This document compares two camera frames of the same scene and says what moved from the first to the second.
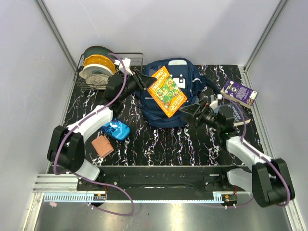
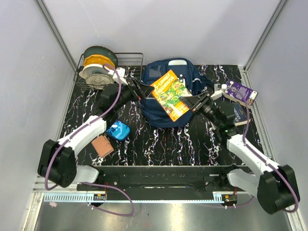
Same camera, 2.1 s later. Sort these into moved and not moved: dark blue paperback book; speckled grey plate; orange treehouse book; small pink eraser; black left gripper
Moved: black left gripper; orange treehouse book
Not moved: speckled grey plate; small pink eraser; dark blue paperback book
